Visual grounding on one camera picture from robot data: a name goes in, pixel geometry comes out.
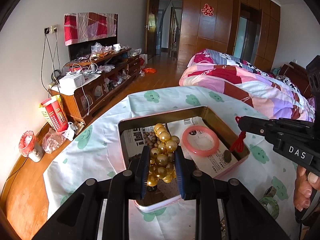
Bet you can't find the gold pearl bead necklace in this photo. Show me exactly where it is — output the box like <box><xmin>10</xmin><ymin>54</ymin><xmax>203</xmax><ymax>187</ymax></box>
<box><xmin>146</xmin><ymin>122</ymin><xmax>181</xmax><ymax>187</ymax></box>

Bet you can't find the red tassel pendant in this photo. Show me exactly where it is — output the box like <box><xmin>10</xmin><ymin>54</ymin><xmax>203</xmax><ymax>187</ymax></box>
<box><xmin>223</xmin><ymin>131</ymin><xmax>246</xmax><ymax>163</ymax></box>

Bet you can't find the green jade bracelet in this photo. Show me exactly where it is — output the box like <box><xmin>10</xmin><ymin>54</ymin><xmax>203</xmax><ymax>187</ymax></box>
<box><xmin>259</xmin><ymin>195</ymin><xmax>281</xmax><ymax>220</ymax></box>

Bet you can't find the right hand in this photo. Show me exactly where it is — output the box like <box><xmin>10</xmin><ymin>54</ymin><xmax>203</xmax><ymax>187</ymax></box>
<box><xmin>293</xmin><ymin>165</ymin><xmax>319</xmax><ymax>211</ymax></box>

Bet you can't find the pink jade bangle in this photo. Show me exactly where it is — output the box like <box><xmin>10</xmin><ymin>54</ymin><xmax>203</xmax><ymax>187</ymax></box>
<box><xmin>182</xmin><ymin>125</ymin><xmax>220</xmax><ymax>157</ymax></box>

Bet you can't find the newspaper lining in tin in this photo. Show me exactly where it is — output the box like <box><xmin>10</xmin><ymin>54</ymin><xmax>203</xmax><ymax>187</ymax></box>
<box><xmin>121</xmin><ymin>116</ymin><xmax>238</xmax><ymax>178</ymax></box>

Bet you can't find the pink patchwork quilt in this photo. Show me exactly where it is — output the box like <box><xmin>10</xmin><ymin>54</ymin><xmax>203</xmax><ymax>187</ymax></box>
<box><xmin>179</xmin><ymin>49</ymin><xmax>315</xmax><ymax>122</ymax></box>

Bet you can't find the pink Genji tin box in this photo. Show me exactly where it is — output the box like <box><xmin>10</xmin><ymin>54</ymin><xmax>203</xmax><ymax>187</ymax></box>
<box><xmin>118</xmin><ymin>106</ymin><xmax>249</xmax><ymax>213</ymax></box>

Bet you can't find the brown wooden bead mala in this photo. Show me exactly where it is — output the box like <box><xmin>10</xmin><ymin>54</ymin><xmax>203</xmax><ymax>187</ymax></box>
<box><xmin>126</xmin><ymin>131</ymin><xmax>158</xmax><ymax>162</ymax></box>

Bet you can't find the green cloud print tablecloth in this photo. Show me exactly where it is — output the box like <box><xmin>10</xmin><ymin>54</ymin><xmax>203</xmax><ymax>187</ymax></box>
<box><xmin>43</xmin><ymin>86</ymin><xmax>299</xmax><ymax>239</ymax></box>

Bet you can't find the wooden bed headboard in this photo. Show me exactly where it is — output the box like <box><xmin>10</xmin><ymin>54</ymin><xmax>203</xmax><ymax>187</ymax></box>
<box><xmin>279</xmin><ymin>61</ymin><xmax>312</xmax><ymax>99</ymax></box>

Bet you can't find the clear plastic bag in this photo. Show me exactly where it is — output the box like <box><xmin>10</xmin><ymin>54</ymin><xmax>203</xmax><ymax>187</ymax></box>
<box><xmin>41</xmin><ymin>128</ymin><xmax>66</xmax><ymax>154</ymax></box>

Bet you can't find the orange item on floor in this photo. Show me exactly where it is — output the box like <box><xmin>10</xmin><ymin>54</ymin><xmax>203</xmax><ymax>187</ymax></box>
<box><xmin>142</xmin><ymin>67</ymin><xmax>157</xmax><ymax>74</ymax></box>

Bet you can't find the wooden TV cabinet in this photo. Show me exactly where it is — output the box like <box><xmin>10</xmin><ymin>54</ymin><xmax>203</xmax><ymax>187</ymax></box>
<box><xmin>49</xmin><ymin>48</ymin><xmax>140</xmax><ymax>124</ymax></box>

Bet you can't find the red yellow gift box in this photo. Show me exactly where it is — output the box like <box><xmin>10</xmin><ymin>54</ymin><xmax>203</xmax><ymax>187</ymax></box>
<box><xmin>39</xmin><ymin>95</ymin><xmax>68</xmax><ymax>132</ymax></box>

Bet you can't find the red net covered cup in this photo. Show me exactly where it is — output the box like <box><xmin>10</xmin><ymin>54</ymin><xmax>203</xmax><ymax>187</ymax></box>
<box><xmin>18</xmin><ymin>131</ymin><xmax>43</xmax><ymax>163</ymax></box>

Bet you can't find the white box on cabinet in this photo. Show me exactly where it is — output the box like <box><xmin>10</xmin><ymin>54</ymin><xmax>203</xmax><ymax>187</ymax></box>
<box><xmin>59</xmin><ymin>74</ymin><xmax>85</xmax><ymax>95</ymax></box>

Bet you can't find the wooden wardrobe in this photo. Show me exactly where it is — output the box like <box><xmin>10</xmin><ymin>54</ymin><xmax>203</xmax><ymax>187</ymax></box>
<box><xmin>177</xmin><ymin>0</ymin><xmax>280</xmax><ymax>72</ymax></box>

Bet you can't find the white mug on cabinet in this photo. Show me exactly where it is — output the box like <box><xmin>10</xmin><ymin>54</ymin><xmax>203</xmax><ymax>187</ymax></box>
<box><xmin>113</xmin><ymin>43</ymin><xmax>121</xmax><ymax>52</ymax></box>

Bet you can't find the red double happiness sticker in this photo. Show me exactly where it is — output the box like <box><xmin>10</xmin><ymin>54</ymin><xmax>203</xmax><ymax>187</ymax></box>
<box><xmin>201</xmin><ymin>3</ymin><xmax>214</xmax><ymax>17</ymax></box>

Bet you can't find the black television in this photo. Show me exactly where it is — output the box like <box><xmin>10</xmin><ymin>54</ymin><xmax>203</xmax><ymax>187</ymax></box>
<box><xmin>67</xmin><ymin>26</ymin><xmax>118</xmax><ymax>60</ymax></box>

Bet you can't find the wooden room door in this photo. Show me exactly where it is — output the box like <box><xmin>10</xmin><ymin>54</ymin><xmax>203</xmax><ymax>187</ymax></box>
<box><xmin>145</xmin><ymin>0</ymin><xmax>159</xmax><ymax>60</ymax></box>

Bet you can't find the red white patchwork cloth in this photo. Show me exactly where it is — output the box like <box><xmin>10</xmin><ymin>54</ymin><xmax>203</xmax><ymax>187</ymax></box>
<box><xmin>64</xmin><ymin>12</ymin><xmax>118</xmax><ymax>46</ymax></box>

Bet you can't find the silver ring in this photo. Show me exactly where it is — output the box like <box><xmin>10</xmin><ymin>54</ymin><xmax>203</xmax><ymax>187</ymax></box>
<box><xmin>264</xmin><ymin>186</ymin><xmax>277</xmax><ymax>198</ymax></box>

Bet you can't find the black hanging cable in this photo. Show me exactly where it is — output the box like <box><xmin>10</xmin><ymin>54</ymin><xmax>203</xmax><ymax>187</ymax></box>
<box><xmin>41</xmin><ymin>32</ymin><xmax>62</xmax><ymax>95</ymax></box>

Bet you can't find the wall power socket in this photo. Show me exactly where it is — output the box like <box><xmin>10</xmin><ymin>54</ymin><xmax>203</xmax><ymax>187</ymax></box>
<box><xmin>44</xmin><ymin>25</ymin><xmax>58</xmax><ymax>35</ymax></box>

